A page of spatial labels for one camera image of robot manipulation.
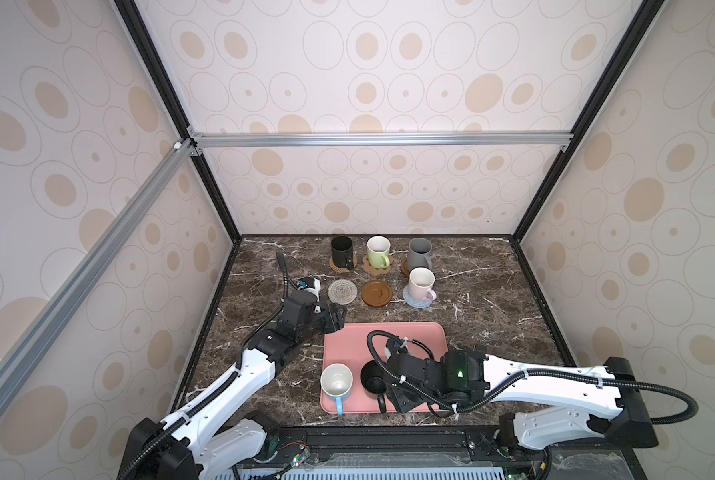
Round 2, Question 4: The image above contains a cork paw print coaster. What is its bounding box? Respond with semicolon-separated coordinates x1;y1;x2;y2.
363;255;393;277

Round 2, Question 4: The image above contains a pink mug white inside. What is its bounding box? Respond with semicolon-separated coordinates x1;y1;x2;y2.
409;267;437;302

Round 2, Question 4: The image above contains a white grey round coaster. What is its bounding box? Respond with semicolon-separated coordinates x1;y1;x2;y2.
327;279;359;305

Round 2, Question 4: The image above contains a diagonal aluminium rail left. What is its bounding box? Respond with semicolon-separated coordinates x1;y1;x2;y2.
0;139;196;451

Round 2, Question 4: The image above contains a black mug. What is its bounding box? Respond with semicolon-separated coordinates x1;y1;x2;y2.
361;360;387;414
330;235;354;270

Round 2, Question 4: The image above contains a black corner frame post left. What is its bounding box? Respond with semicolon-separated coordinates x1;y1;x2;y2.
112;0;242;243

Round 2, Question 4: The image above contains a woven rattan coaster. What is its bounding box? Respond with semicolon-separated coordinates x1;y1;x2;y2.
329;259;353;274

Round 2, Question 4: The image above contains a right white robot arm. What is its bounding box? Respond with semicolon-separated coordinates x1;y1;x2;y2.
377;349;699;450

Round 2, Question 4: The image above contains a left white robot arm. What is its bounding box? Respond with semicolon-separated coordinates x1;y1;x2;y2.
117;291;347;479

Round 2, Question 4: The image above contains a black corner frame post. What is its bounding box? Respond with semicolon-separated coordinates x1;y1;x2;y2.
513;0;665;246
112;0;242;243

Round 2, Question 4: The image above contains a horizontal aluminium rail back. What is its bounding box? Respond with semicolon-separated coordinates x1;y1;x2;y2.
193;130;573;149

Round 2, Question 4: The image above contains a small brown wooden coaster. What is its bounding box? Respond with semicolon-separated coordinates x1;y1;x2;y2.
361;280;393;308

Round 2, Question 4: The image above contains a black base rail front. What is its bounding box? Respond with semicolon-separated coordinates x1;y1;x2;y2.
219;426;645;479

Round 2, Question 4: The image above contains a grey mug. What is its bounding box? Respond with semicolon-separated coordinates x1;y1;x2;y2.
407;238;433;271

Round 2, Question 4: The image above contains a pink plastic tray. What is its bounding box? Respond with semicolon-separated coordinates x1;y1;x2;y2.
322;322;447;415

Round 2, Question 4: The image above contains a light blue woven coaster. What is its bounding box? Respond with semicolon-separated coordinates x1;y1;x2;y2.
403;285;437;309

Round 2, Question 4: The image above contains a blue mug white inside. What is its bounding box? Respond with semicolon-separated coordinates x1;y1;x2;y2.
320;363;353;416

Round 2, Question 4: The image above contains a green mug white inside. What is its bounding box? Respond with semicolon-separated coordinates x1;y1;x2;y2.
367;235;391;270

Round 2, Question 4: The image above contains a black corner frame post right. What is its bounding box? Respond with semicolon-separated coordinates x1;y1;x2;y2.
513;0;665;246

